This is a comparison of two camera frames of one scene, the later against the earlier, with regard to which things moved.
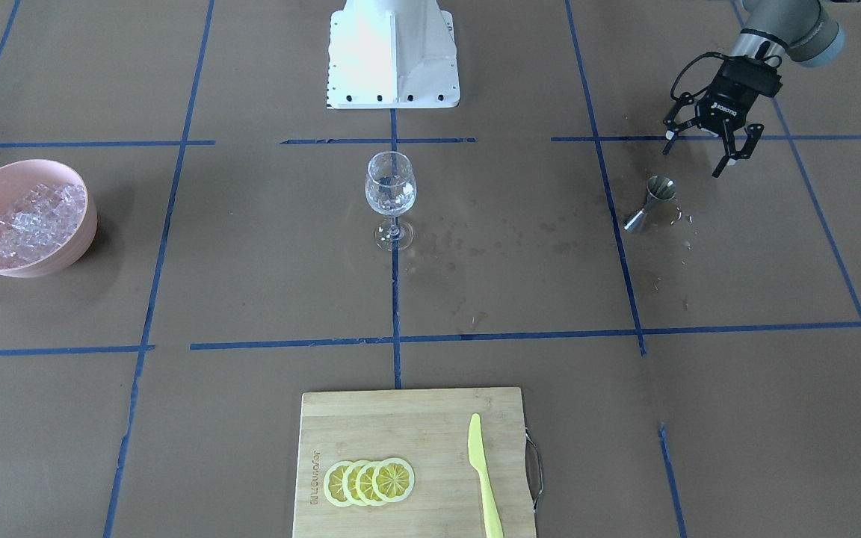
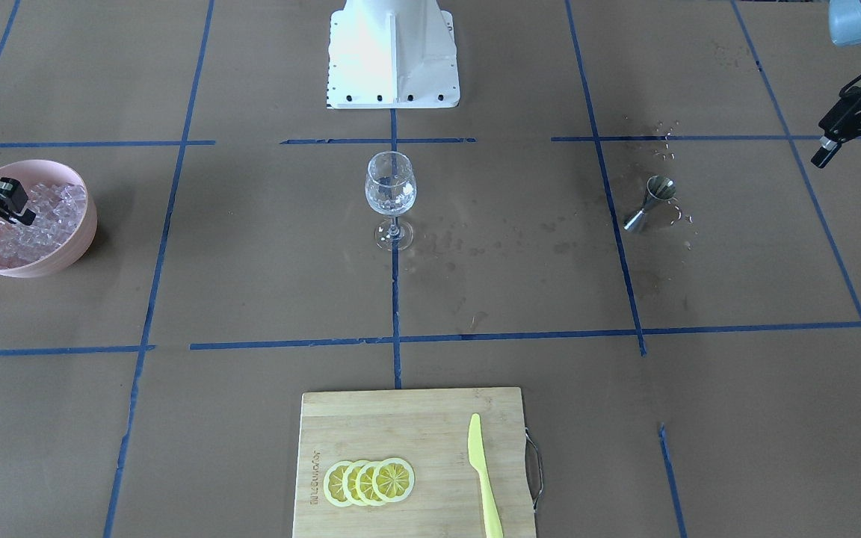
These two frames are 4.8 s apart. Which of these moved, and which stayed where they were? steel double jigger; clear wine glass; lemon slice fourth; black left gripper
Moved: black left gripper
Stayed: lemon slice fourth; steel double jigger; clear wine glass
